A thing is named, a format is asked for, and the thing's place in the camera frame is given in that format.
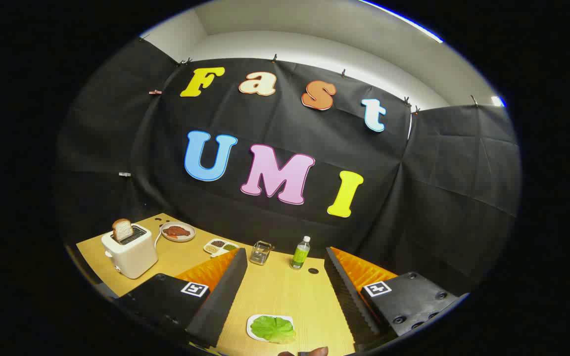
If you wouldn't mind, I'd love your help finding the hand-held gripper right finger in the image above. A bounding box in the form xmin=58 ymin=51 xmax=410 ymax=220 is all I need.
xmin=324 ymin=246 xmax=470 ymax=353

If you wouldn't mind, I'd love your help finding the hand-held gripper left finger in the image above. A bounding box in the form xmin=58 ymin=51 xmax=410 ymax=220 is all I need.
xmin=117 ymin=247 xmax=248 ymax=348

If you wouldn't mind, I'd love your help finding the green lettuce leaf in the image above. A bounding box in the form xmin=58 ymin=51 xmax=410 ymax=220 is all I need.
xmin=250 ymin=315 xmax=296 ymax=345

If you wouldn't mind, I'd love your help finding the white bread slice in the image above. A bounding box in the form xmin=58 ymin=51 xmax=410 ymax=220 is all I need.
xmin=112 ymin=219 xmax=134 ymax=242

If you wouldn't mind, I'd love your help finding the white divided dish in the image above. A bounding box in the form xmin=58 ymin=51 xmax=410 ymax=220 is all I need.
xmin=203 ymin=238 xmax=240 ymax=258

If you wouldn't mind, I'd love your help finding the white leaf-shaped plate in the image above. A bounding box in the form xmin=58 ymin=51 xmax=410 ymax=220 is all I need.
xmin=246 ymin=314 xmax=295 ymax=342

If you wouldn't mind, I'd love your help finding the grey round plate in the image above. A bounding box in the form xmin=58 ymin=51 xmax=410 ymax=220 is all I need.
xmin=160 ymin=222 xmax=196 ymax=243

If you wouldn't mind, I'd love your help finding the green label plastic bottle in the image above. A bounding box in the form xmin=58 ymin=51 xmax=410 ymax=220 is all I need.
xmin=290 ymin=236 xmax=311 ymax=270

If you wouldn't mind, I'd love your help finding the white toaster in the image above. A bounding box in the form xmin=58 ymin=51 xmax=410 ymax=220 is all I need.
xmin=101 ymin=223 xmax=159 ymax=279

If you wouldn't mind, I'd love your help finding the metal wire utensil holder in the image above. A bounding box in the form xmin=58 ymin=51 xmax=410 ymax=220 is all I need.
xmin=250 ymin=241 xmax=275 ymax=266

